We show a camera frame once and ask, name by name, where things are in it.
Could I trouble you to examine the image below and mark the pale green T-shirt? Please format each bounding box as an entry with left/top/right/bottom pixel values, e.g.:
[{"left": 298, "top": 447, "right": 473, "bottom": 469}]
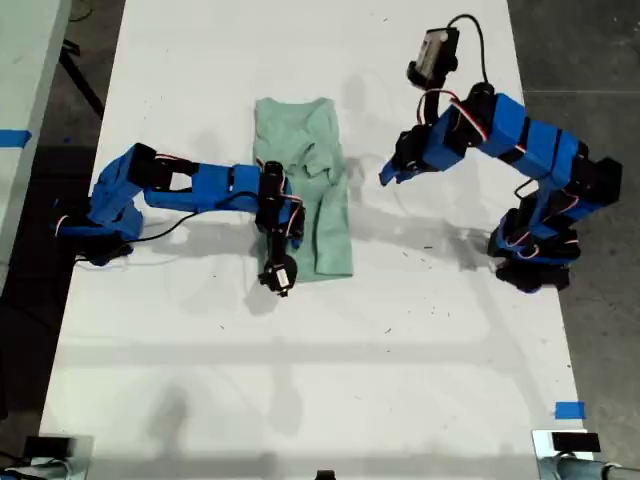
[{"left": 252, "top": 96, "right": 356, "bottom": 284}]

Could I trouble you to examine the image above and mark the black stand leg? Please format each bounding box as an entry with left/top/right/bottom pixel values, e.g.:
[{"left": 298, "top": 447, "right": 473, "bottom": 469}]
[{"left": 58, "top": 39, "right": 107, "bottom": 120}]

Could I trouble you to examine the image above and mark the blue tape strip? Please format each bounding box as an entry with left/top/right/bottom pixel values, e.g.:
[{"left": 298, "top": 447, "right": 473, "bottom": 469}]
[
  {"left": 0, "top": 128, "right": 33, "bottom": 148},
  {"left": 554, "top": 401, "right": 587, "bottom": 421}
]

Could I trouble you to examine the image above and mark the white side table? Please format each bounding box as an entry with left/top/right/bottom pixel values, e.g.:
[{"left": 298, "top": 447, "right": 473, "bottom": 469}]
[{"left": 0, "top": 0, "right": 73, "bottom": 296}]

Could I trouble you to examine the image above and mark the small black box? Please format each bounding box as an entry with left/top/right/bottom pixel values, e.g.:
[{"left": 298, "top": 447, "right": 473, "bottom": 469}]
[
  {"left": 551, "top": 432, "right": 601, "bottom": 454},
  {"left": 22, "top": 436, "right": 76, "bottom": 459}
]

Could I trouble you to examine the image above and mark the black camera stalk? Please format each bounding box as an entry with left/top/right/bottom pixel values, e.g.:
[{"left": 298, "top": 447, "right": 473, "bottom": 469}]
[
  {"left": 268, "top": 222, "right": 287, "bottom": 262},
  {"left": 422, "top": 74, "right": 449, "bottom": 129}
]

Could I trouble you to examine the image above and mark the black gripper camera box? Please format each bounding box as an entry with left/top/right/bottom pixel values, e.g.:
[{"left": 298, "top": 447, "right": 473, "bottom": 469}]
[
  {"left": 258, "top": 252, "right": 300, "bottom": 300},
  {"left": 405, "top": 27, "right": 461, "bottom": 92}
]

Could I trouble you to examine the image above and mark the black camera cable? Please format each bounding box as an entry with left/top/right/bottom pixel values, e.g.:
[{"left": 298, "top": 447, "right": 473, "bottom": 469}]
[
  {"left": 448, "top": 13, "right": 490, "bottom": 87},
  {"left": 121, "top": 211, "right": 202, "bottom": 245}
]

